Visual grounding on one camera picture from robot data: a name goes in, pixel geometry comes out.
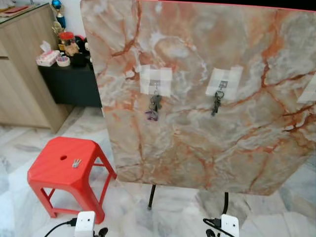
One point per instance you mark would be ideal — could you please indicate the small silver key set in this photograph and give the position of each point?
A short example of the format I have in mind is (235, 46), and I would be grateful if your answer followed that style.
(76, 163)

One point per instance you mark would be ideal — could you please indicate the key bunch with purple tag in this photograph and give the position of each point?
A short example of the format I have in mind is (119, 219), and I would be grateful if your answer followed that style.
(154, 104)

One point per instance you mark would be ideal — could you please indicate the light wooden cabinet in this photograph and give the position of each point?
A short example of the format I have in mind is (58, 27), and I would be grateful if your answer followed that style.
(24, 74)

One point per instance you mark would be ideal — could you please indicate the pink tissue box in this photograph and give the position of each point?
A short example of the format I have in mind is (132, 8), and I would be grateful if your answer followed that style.
(47, 58)

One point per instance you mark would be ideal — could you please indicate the taped metal wall hook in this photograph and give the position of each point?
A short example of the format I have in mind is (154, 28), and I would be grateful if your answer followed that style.
(232, 79)
(148, 79)

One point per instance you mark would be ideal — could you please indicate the black low sideboard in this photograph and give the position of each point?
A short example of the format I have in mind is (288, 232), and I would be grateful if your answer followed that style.
(69, 86)

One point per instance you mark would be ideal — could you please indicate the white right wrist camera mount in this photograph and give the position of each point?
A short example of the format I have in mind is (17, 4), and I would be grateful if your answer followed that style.
(230, 226)

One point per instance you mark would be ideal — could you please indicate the blue ball trophy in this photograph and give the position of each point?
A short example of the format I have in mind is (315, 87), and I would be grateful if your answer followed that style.
(58, 12)

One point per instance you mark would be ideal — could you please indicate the marble pattern upright table board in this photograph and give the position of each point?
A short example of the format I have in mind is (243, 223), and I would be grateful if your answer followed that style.
(207, 138)

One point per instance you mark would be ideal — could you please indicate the brown round figure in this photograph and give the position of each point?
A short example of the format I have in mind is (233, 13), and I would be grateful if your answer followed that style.
(72, 48)

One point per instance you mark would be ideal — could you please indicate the red plastic stool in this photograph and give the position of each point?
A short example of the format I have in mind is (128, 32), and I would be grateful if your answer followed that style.
(59, 170)

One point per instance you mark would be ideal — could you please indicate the small white round bowl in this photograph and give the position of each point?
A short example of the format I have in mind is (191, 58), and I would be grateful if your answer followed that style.
(62, 61)

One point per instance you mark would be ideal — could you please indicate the flat red case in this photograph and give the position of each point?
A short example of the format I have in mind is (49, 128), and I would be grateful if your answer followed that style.
(15, 9)

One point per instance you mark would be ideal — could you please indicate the black metal table leg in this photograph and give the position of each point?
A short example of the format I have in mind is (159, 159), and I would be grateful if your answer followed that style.
(225, 203)
(152, 197)

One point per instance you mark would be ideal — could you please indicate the black plush figure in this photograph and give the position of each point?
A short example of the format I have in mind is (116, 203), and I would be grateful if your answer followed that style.
(80, 54)

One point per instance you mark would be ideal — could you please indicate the red lid jar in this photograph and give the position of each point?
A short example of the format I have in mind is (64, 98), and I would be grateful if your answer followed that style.
(66, 37)

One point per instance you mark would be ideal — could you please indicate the dark key bunch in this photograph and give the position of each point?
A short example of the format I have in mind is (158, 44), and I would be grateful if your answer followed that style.
(217, 102)

